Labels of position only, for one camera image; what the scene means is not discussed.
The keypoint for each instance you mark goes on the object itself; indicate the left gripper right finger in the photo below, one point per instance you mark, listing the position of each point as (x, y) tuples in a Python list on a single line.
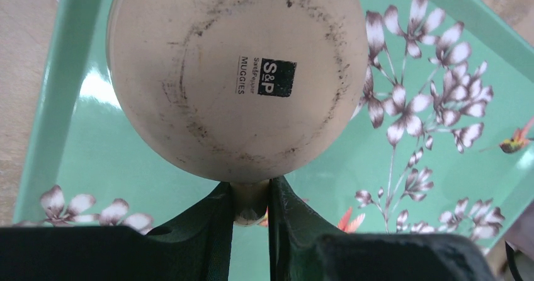
[(304, 246)]

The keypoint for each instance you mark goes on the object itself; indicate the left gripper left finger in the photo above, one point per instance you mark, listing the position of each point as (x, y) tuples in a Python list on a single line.
[(194, 245)]

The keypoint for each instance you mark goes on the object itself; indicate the beige round mug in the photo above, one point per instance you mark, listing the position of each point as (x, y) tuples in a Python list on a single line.
[(238, 91)]

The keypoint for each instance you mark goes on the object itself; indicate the green floral tray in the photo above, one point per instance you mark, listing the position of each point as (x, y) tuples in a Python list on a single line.
[(445, 82)]

